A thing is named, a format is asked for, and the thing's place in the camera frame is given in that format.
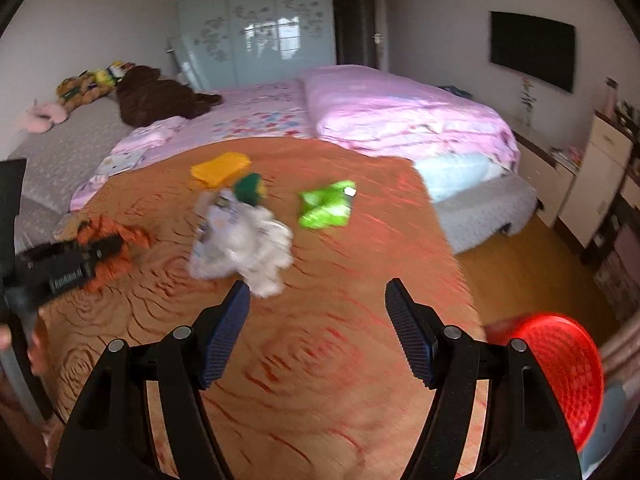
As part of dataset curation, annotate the row of cosmetic bottles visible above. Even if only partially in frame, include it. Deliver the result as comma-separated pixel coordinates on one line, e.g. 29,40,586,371
615,100,640,126

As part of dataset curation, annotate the white tissue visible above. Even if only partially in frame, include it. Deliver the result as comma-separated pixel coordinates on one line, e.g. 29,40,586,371
240,205,295,297

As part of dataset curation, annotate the pink plush toy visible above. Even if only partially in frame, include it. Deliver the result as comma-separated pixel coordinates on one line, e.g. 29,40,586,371
17,100,68,135

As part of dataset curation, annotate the pink bottle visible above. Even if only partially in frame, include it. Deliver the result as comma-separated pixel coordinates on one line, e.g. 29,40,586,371
602,77,618,116

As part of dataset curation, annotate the bedroom door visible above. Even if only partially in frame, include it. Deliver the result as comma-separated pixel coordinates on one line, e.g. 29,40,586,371
331,0,392,75

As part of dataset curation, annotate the white tall cabinet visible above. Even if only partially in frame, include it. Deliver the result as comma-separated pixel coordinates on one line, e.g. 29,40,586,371
557,110,636,248

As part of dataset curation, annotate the brown teddy bear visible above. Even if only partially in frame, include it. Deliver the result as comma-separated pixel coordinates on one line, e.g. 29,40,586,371
116,65,223,128

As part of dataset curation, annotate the glass-front wardrobe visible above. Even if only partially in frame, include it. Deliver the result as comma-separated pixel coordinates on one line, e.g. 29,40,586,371
172,0,337,92

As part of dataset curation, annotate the yellow striped plush toy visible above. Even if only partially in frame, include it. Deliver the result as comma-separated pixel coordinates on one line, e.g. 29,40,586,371
56,62,136,111

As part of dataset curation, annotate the green wrapper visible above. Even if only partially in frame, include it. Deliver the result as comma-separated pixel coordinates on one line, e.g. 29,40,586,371
298,180,357,230

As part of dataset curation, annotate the red plastic basket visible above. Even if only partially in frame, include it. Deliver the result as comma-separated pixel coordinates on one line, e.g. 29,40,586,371
510,312,605,453

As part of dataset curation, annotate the orange rose-pattern blanket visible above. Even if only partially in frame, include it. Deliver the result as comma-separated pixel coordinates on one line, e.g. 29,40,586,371
37,137,488,480

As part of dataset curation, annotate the person's left hand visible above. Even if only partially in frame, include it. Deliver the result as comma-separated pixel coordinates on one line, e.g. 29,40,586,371
0,317,51,377

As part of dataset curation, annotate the green and yellow sponge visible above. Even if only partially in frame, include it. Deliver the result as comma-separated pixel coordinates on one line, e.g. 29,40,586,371
234,172,267,207

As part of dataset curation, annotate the yellow fluffy toy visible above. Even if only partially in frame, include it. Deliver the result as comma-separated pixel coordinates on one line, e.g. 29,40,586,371
191,151,252,186

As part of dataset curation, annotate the rose in glass vase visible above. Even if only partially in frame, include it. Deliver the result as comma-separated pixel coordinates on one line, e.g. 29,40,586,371
517,77,536,128

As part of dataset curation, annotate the floral pink bed sheet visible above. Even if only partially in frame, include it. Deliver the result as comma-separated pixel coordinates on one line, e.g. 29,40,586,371
70,80,321,211

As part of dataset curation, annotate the grey bed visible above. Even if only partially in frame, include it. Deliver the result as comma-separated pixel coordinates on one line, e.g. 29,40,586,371
7,95,541,256

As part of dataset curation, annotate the blue plastic stool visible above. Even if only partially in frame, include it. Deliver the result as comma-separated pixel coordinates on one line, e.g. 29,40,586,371
575,380,631,471

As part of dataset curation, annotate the pink duvet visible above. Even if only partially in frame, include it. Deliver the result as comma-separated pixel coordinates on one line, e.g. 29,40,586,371
298,64,518,171

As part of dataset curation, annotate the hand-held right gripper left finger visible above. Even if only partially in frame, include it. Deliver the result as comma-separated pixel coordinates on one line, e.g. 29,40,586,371
52,280,251,480

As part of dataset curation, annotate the pink printed garment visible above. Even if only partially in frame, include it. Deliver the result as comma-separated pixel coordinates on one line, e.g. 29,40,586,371
92,116,188,178

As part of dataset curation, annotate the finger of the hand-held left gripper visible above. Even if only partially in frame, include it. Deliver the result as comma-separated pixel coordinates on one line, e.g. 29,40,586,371
75,236,125,263

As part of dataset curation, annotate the light blue folded quilt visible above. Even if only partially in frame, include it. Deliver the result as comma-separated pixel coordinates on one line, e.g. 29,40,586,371
415,152,503,203

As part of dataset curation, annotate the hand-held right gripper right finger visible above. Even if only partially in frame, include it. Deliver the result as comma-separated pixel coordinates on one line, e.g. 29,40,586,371
384,277,583,480

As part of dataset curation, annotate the black wall television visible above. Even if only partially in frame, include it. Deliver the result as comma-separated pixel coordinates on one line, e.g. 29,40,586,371
489,11,577,93

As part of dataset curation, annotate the dressing table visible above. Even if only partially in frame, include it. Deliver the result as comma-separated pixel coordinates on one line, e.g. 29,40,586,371
590,160,640,321

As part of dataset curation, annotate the clear plastic bag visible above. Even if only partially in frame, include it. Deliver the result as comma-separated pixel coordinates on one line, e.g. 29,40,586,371
189,189,251,281

